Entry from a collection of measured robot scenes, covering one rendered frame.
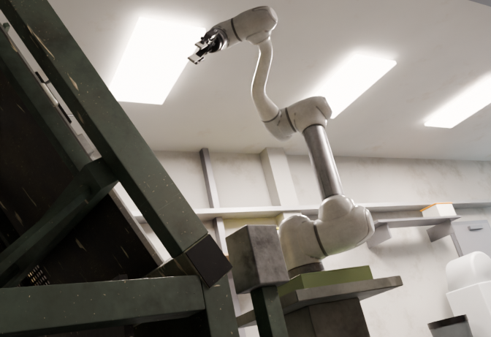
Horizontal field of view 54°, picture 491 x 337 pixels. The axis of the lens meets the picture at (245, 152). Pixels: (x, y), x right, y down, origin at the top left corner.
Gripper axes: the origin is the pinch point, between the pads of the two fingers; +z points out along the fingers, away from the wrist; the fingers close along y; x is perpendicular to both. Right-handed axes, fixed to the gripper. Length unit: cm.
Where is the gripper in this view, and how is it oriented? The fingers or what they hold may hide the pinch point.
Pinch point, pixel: (196, 51)
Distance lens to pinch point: 175.0
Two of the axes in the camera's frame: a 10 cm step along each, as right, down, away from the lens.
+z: -2.1, 3.8, -9.0
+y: -4.9, 7.6, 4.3
